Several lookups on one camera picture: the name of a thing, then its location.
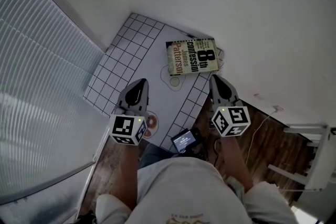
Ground person's left forearm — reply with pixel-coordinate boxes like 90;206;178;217
110;143;140;210

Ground white wooden chair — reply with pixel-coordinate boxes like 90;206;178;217
267;123;336;192

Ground white grid mat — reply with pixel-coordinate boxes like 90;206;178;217
82;12;225;152

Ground black cable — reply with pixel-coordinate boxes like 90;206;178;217
213;137;224;174

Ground black screen device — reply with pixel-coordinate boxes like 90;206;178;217
170;127;204;153

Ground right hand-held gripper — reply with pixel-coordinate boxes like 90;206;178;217
208;74;251;138

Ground green cover book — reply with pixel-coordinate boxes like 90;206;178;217
165;37;220;77

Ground white cable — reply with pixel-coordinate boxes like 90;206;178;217
245;105;284;166

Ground person's white shirt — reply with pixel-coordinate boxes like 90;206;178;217
96;157;297;224

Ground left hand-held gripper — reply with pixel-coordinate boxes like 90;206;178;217
108;78;150;147

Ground person's dark trousers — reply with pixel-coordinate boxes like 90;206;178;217
139;144;174;168

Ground person's right forearm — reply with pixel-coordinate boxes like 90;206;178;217
219;135;255;192

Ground white window blinds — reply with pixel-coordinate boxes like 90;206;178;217
0;0;112;224

